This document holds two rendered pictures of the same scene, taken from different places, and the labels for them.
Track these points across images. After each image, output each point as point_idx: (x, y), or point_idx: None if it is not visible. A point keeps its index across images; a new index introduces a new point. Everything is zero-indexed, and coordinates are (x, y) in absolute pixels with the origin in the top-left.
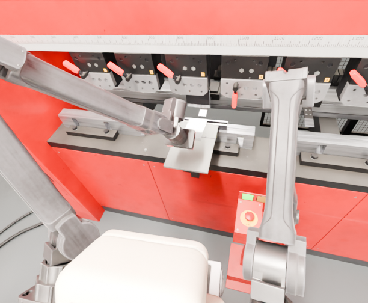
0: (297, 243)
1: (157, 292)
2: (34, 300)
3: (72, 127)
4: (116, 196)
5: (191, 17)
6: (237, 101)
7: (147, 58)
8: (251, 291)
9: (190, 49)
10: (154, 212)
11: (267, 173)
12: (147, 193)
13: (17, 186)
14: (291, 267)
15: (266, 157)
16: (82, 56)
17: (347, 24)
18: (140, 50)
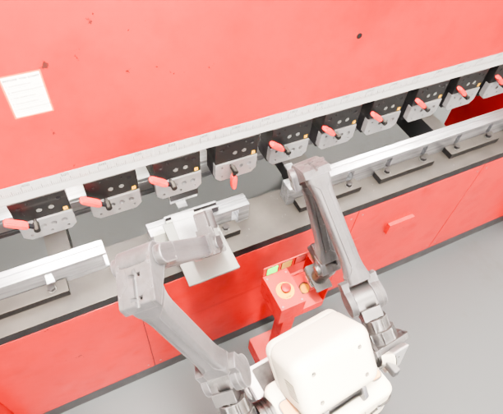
0: (371, 274)
1: (348, 334)
2: None
3: None
4: (66, 381)
5: (185, 125)
6: (200, 168)
7: (130, 175)
8: (364, 319)
9: (182, 151)
10: (131, 368)
11: (278, 236)
12: (125, 344)
13: (203, 350)
14: (376, 290)
15: (267, 220)
16: (29, 204)
17: (311, 98)
18: (121, 170)
